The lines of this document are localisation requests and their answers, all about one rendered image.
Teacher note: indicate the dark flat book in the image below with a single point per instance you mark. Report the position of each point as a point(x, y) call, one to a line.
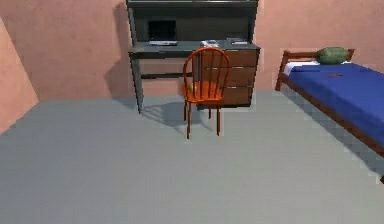
point(237, 41)

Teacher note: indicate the grey desk with brown drawers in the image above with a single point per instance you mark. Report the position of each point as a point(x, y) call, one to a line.
point(166, 50)

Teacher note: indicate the small yellow-green object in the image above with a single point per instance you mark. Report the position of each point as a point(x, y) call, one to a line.
point(190, 87)

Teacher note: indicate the bed with blue cover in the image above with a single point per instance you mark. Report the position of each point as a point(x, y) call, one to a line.
point(346, 90)

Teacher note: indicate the black laptop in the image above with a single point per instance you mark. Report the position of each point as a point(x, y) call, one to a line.
point(162, 32)

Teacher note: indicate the small white object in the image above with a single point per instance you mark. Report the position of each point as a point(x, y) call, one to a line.
point(210, 43)

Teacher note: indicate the orange wooden chair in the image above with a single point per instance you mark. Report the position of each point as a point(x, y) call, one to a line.
point(204, 90)

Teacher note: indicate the green pillow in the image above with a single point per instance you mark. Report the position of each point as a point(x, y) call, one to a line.
point(332, 55)

